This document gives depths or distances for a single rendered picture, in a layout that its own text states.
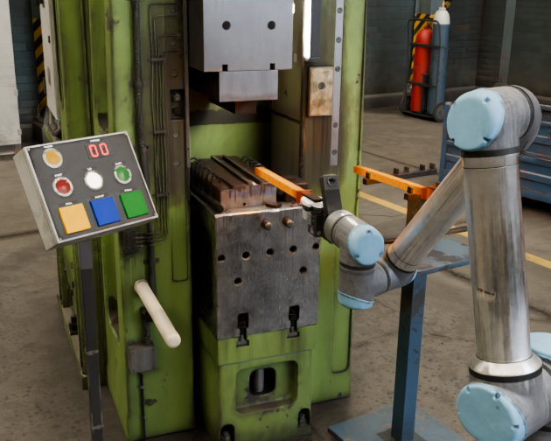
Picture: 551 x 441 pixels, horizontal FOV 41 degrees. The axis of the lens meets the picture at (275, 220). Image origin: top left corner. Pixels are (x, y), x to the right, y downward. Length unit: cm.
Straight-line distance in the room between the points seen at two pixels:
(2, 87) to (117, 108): 514
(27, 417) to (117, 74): 143
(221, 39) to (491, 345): 128
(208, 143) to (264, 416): 105
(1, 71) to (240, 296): 533
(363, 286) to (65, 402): 171
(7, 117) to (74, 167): 546
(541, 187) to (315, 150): 341
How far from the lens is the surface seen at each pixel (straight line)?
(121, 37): 245
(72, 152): 219
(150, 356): 271
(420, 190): 235
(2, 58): 755
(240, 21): 240
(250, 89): 243
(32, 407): 323
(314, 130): 270
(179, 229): 262
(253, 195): 251
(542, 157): 586
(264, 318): 261
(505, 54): 1148
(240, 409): 280
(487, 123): 149
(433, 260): 253
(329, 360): 305
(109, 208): 218
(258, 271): 253
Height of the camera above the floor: 163
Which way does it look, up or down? 18 degrees down
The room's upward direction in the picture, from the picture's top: 1 degrees clockwise
